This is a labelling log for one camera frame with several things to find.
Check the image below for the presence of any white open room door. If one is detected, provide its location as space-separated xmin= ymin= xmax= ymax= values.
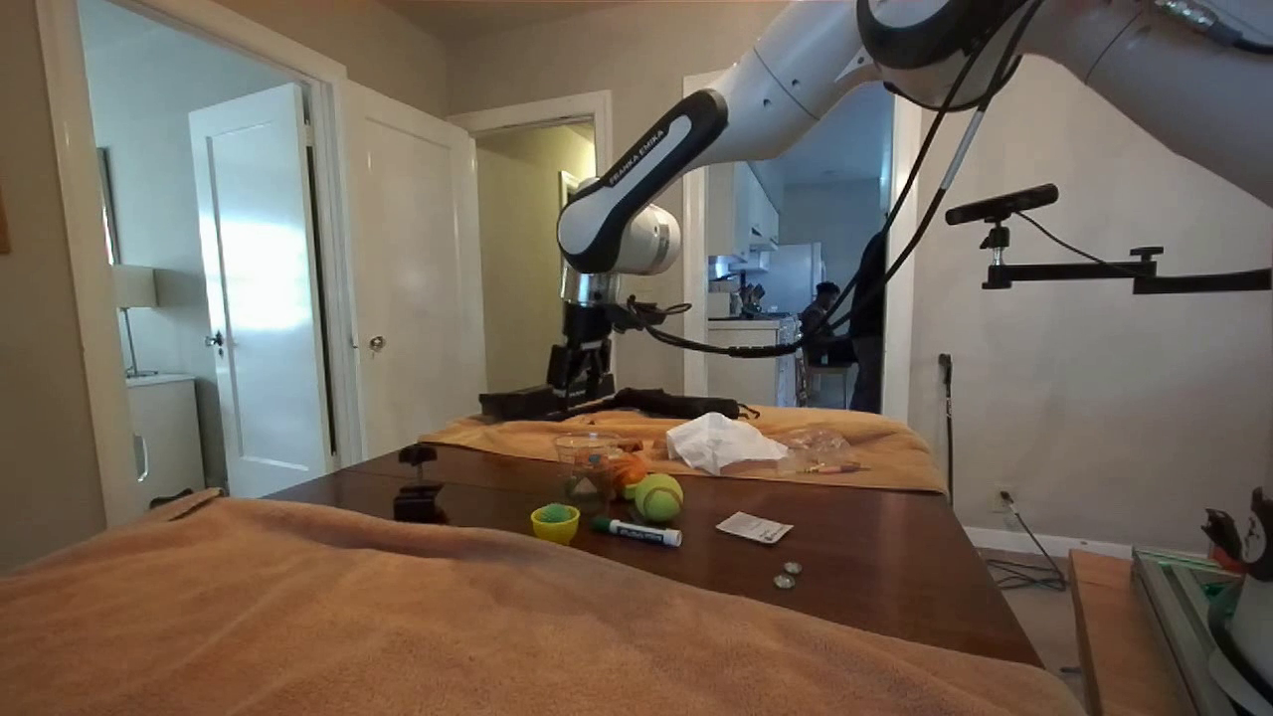
xmin=187 ymin=79 xmax=340 ymax=500

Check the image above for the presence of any person in dark clothes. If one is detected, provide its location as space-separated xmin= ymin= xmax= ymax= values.
xmin=796 ymin=233 xmax=893 ymax=412

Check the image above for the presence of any white cabinet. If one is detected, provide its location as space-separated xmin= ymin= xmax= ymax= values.
xmin=125 ymin=368 xmax=211 ymax=508

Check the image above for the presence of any crumpled white cloth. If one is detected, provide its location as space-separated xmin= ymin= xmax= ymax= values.
xmin=666 ymin=408 xmax=792 ymax=476

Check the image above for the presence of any white marker pen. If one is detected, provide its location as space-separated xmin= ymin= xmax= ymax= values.
xmin=590 ymin=513 xmax=690 ymax=553

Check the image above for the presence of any thin grey pole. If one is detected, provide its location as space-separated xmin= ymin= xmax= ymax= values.
xmin=934 ymin=351 xmax=960 ymax=508

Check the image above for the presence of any clear plastic bag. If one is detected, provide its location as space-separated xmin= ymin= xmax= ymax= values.
xmin=792 ymin=431 xmax=865 ymax=476

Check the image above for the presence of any white kitchen counter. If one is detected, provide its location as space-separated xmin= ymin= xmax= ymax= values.
xmin=705 ymin=314 xmax=804 ymax=408

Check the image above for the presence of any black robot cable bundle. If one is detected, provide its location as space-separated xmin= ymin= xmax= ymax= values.
xmin=634 ymin=0 xmax=1051 ymax=360

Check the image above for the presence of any long black box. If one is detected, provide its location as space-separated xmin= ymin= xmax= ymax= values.
xmin=476 ymin=375 xmax=621 ymax=427

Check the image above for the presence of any white lamp shade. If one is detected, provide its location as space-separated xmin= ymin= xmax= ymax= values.
xmin=112 ymin=261 xmax=163 ymax=314

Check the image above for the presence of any grey metal frame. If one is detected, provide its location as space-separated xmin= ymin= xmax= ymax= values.
xmin=1131 ymin=543 xmax=1273 ymax=716

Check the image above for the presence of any grey power cord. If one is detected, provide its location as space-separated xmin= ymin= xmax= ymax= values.
xmin=999 ymin=496 xmax=1073 ymax=590

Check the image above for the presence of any large orange towel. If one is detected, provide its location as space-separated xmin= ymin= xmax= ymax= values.
xmin=0 ymin=492 xmax=1086 ymax=716

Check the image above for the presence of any white paper card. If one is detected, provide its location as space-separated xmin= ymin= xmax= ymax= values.
xmin=711 ymin=508 xmax=796 ymax=549

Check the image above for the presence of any small orange towel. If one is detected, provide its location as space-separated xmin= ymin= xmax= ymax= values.
xmin=433 ymin=400 xmax=946 ymax=496

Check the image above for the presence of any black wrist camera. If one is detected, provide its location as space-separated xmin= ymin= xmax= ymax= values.
xmin=608 ymin=295 xmax=695 ymax=339

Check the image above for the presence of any white panel door with knob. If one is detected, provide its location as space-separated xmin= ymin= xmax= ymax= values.
xmin=340 ymin=79 xmax=491 ymax=467

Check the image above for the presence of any black stereo camera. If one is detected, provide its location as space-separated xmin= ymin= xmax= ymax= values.
xmin=942 ymin=179 xmax=1064 ymax=232

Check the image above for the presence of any small black clamp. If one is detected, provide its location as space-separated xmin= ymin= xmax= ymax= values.
xmin=390 ymin=443 xmax=454 ymax=524

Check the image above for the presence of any small yellow cup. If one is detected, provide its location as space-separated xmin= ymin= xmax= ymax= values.
xmin=524 ymin=500 xmax=586 ymax=549

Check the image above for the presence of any black white plush toy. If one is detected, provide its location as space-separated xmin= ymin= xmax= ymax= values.
xmin=1202 ymin=485 xmax=1273 ymax=585

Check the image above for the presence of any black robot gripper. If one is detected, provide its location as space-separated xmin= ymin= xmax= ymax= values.
xmin=547 ymin=299 xmax=626 ymax=408

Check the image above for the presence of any brown wooden board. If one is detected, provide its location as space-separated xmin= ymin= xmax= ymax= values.
xmin=1068 ymin=549 xmax=1186 ymax=716

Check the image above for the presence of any long black rod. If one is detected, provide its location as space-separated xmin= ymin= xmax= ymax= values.
xmin=614 ymin=387 xmax=766 ymax=423

